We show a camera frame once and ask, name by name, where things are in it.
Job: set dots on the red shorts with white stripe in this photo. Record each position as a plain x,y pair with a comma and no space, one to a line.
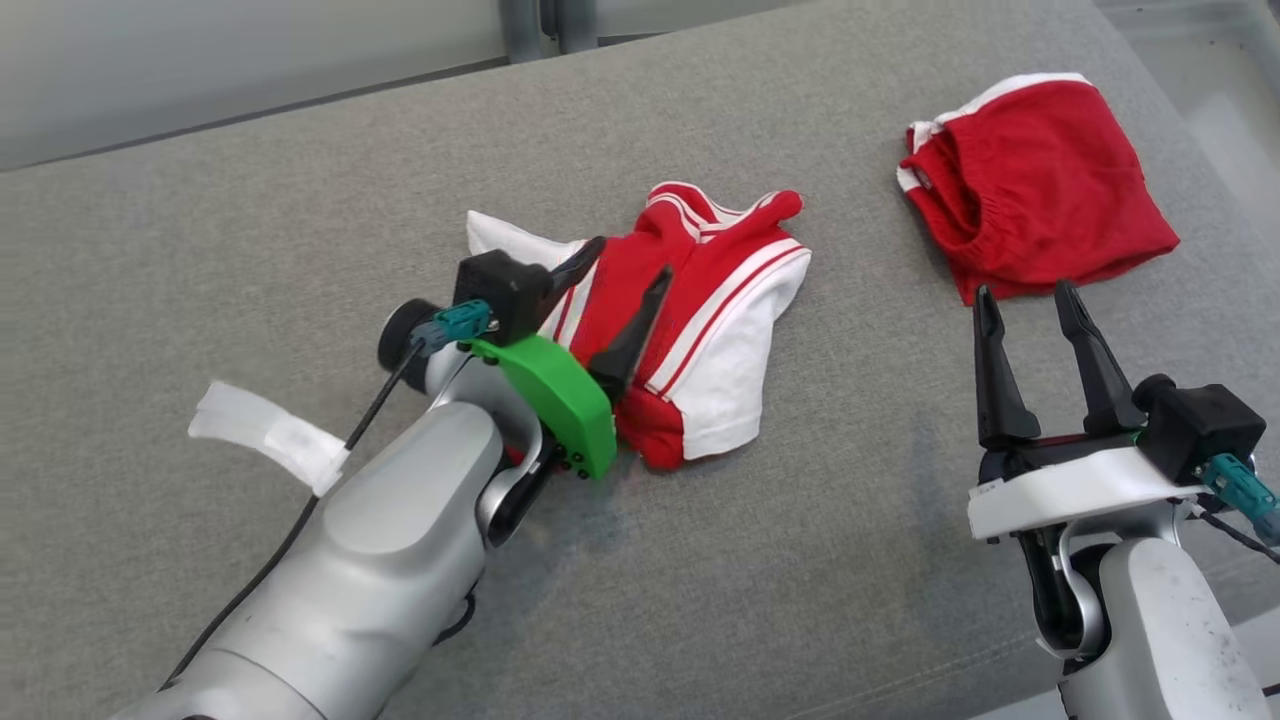
1050,180

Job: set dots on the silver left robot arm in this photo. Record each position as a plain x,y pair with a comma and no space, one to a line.
380,560

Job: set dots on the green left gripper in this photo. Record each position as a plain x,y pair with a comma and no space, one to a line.
565,400

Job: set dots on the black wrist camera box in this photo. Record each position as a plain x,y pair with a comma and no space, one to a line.
500,285
1195,425

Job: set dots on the red white-sleeved jersey shirt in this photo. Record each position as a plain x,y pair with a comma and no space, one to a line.
720,330

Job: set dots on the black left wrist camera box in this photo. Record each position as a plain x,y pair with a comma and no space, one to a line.
500,285

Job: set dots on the grey metal partition post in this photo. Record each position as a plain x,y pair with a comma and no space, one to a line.
575,22
522,25

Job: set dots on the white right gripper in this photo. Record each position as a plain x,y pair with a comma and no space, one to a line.
1070,490

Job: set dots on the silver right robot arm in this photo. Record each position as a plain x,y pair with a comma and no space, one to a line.
1160,630

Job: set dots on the white tape flag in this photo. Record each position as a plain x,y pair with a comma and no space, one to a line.
265,430

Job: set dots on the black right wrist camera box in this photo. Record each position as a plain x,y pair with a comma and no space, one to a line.
1195,425

